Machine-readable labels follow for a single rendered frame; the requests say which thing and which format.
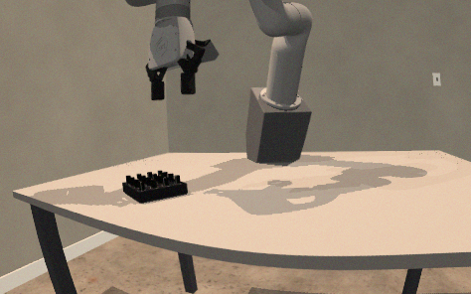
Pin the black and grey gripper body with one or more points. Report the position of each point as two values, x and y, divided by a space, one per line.
168 42

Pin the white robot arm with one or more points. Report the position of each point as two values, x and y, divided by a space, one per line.
290 23

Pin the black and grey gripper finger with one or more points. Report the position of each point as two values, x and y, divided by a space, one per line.
190 67
157 85

